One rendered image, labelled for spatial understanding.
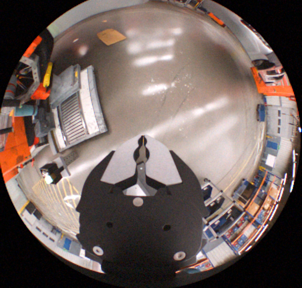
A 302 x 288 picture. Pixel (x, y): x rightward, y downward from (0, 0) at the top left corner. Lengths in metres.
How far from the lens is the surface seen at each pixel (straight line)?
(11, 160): 1.15
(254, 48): 2.01
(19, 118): 1.29
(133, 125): 0.91
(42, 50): 0.76
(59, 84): 1.15
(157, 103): 0.96
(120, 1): 0.64
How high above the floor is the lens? 0.91
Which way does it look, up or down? 76 degrees down
